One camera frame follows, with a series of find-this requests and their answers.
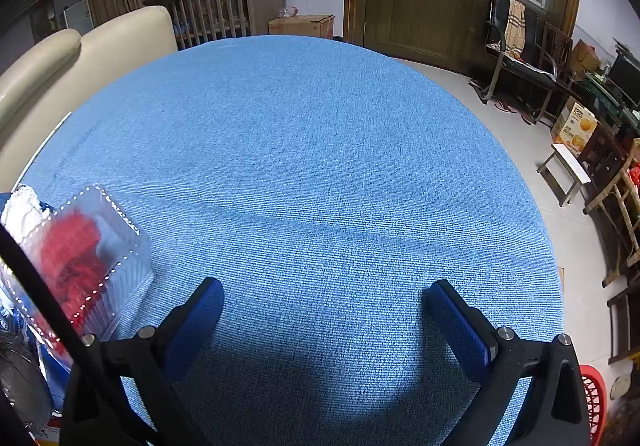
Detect black armchair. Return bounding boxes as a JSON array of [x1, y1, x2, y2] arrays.
[[470, 0, 561, 124]]

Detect red plastic basket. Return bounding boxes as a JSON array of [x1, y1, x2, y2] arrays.
[[580, 364, 608, 446]]

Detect clear plastic clamshell container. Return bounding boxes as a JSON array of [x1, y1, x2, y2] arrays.
[[0, 183, 153, 342]]

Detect wooden double door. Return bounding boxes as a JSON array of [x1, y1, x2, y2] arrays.
[[345, 0, 583, 77]]

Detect orange printed carton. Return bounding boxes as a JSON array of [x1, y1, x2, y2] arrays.
[[550, 96, 598, 158]]

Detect open brown cardboard box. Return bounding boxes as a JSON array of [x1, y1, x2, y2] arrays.
[[570, 39, 601, 80]]

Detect wooden slatted crib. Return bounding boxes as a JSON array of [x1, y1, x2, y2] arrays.
[[144, 0, 287, 51]]

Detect wicker chair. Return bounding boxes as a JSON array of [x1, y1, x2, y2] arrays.
[[582, 139, 640, 287]]

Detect small white stool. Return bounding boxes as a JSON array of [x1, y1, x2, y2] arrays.
[[537, 142, 593, 207]]

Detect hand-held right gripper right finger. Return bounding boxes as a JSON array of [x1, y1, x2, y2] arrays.
[[424, 279, 593, 446]]

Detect blue tablecloth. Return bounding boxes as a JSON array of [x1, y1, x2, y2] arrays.
[[10, 35, 565, 446]]

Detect red plastic bag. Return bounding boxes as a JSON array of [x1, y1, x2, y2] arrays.
[[35, 211, 108, 327]]

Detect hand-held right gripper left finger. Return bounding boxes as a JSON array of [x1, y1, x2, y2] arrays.
[[62, 277, 225, 446]]

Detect dark wooden armchair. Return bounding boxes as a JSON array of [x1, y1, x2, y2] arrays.
[[537, 21, 576, 122]]

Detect cream leather chair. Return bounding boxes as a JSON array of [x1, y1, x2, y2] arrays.
[[0, 29, 83, 197], [70, 5, 179, 117]]

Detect black monitor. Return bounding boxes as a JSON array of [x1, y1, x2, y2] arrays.
[[607, 44, 640, 112]]

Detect dark wooden chair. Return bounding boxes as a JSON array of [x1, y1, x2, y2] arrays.
[[605, 276, 640, 367]]

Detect plaid cloth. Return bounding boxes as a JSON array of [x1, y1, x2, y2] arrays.
[[502, 0, 526, 52]]

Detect white crumpled tissue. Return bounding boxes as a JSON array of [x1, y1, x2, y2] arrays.
[[0, 183, 48, 239]]

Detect white framed board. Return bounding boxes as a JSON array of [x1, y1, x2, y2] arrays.
[[62, 0, 96, 34]]

